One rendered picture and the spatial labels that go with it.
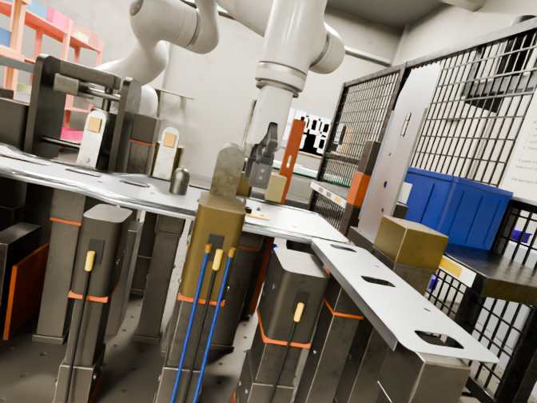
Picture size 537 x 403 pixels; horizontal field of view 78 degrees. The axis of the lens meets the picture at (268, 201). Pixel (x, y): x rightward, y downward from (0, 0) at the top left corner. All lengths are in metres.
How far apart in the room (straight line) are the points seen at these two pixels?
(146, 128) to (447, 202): 0.66
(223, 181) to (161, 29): 0.56
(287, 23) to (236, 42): 6.85
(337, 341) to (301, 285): 0.12
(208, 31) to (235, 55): 6.40
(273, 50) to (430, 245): 0.39
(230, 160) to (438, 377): 0.33
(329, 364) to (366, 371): 0.12
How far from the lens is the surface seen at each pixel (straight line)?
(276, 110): 0.54
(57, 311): 0.71
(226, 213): 0.39
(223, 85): 7.27
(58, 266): 0.68
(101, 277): 0.49
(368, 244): 0.68
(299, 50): 0.57
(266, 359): 0.52
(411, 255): 0.59
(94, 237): 0.47
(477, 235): 0.81
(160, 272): 0.67
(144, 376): 0.68
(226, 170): 0.46
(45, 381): 0.67
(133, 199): 0.55
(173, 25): 0.94
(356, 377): 0.67
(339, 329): 0.53
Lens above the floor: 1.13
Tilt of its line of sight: 10 degrees down
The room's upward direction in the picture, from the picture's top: 15 degrees clockwise
